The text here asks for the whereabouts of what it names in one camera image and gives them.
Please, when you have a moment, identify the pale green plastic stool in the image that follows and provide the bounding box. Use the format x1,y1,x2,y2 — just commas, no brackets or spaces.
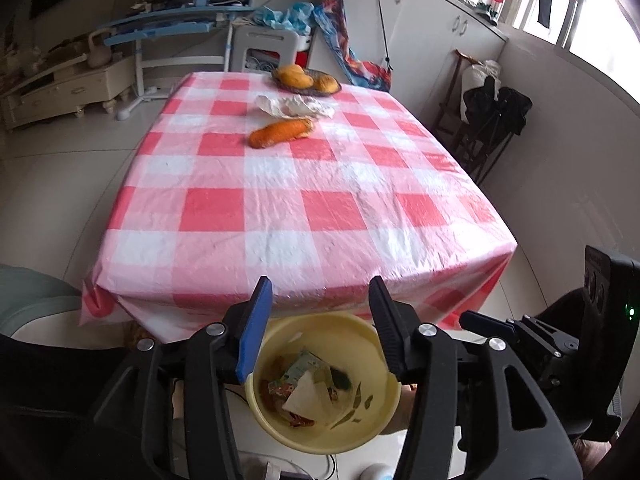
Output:
0,265,83,336

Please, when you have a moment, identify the wooden chair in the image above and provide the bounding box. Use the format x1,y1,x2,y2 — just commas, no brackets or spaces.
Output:
435,49,481,161

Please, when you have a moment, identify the pair of sneakers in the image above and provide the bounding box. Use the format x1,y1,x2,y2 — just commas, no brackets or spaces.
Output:
445,0,501,26

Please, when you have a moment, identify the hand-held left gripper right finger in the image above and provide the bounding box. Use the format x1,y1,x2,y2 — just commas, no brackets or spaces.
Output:
367,275,586,480

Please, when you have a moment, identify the black folding chair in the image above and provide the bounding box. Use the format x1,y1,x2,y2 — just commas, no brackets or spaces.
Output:
452,77,533,186

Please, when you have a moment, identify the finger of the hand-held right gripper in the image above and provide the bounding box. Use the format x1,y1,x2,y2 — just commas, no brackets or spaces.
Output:
459,310,531,346

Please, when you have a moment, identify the white crumpled paper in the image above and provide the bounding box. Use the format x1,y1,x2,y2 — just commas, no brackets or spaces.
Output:
283,372,332,420

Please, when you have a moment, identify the long orange fruit peel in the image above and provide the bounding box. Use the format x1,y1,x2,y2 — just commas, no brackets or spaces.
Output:
249,117,317,149

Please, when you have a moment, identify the pink white checkered tablecloth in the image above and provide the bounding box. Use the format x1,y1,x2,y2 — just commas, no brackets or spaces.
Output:
79,71,518,346

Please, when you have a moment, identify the colourful bag with black strap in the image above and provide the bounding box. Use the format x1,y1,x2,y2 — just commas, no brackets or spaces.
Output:
312,0,393,92

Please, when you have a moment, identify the yellow plastic bin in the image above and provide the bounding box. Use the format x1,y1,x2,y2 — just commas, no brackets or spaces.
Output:
244,311,403,457

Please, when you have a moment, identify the beige kettlebell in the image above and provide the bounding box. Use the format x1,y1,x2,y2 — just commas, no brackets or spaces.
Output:
87,30,112,68

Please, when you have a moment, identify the blue study desk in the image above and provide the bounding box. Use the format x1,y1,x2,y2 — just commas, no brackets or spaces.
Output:
105,0,258,121

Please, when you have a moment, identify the cream television stand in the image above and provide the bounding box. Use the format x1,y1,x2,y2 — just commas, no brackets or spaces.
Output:
0,52,136,131

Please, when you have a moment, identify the blue plastic bag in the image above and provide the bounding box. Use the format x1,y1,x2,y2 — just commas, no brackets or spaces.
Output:
252,2,316,36

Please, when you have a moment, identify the blue milk carton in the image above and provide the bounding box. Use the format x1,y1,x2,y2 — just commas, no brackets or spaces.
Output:
270,350,328,396

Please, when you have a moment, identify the white storage cart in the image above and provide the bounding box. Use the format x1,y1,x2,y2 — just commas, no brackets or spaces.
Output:
230,27,316,73

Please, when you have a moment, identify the white bag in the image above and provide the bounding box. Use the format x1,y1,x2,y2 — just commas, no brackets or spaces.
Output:
460,59,501,123

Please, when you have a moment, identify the person's dark clothing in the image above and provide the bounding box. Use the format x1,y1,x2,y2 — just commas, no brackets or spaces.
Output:
0,332,176,480

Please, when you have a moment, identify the white cabinet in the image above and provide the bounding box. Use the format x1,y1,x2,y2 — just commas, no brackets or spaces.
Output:
315,0,508,121

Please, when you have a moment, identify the woven fruit basket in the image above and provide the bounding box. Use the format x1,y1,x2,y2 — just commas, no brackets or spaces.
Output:
271,65,343,96

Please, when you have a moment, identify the red snack wrapper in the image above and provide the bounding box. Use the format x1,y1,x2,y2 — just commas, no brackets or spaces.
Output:
280,409,317,429

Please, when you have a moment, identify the person's right forearm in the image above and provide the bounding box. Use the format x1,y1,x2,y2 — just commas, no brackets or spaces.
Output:
574,439,617,480

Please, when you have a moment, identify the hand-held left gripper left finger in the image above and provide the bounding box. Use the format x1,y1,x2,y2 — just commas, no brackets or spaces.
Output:
87,276,274,480

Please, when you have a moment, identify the beige crumpled tissue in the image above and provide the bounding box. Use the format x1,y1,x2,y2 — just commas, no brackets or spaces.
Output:
256,94,336,120

